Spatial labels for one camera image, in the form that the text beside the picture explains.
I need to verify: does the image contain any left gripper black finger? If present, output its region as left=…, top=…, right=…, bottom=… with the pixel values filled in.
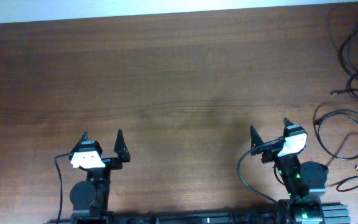
left=114, top=129, right=131, bottom=162
left=70, top=131, right=89, bottom=153

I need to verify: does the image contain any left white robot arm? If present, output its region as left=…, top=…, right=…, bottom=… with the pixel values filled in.
left=69, top=129, right=131, bottom=223

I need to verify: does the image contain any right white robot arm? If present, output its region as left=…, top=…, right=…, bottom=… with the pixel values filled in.
left=250, top=118, right=328, bottom=223

